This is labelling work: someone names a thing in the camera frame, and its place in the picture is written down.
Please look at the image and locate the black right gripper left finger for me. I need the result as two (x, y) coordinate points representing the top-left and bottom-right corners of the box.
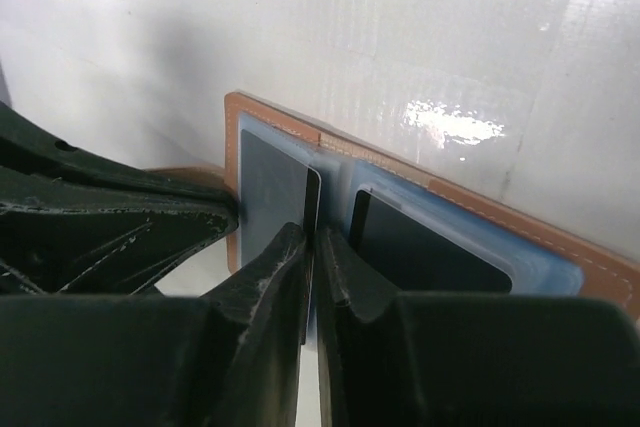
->
(149, 222), (312, 427)

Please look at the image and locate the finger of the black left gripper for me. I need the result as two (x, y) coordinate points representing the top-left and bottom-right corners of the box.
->
(1, 105), (238, 295)

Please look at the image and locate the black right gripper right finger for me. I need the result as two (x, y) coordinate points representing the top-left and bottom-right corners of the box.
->
(314, 227), (500, 426)

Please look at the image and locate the tan leather card holder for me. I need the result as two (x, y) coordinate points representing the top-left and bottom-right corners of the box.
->
(144, 90), (640, 321)

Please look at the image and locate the dark card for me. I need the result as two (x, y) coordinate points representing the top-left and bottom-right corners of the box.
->
(303, 168), (321, 348)

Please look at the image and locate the dark card right sleeve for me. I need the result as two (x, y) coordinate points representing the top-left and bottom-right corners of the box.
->
(349, 190), (512, 293)

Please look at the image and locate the dark card sleeve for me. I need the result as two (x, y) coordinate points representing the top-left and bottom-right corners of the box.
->
(349, 190), (512, 293)
(240, 130), (307, 265)

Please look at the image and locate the dark card left sleeve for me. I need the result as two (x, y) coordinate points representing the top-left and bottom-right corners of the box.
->
(240, 130), (307, 265)

